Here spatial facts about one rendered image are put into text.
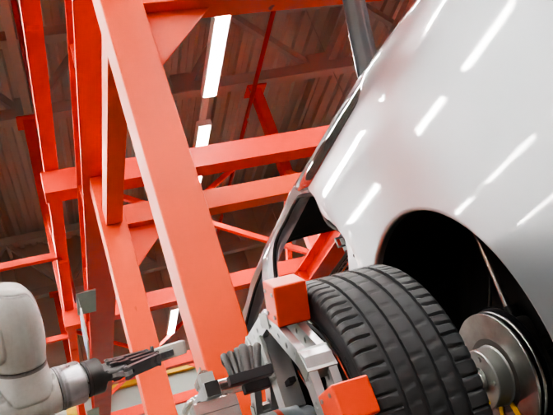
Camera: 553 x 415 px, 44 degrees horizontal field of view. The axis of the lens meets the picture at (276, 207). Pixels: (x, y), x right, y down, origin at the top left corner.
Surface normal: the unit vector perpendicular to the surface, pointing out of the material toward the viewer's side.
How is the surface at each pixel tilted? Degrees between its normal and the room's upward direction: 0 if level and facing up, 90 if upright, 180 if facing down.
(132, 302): 90
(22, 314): 114
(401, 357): 81
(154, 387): 90
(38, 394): 123
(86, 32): 180
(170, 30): 90
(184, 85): 90
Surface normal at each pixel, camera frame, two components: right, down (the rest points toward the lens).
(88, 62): 0.32, 0.87
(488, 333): -0.92, 0.18
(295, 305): 0.36, 0.11
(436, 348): 0.17, -0.59
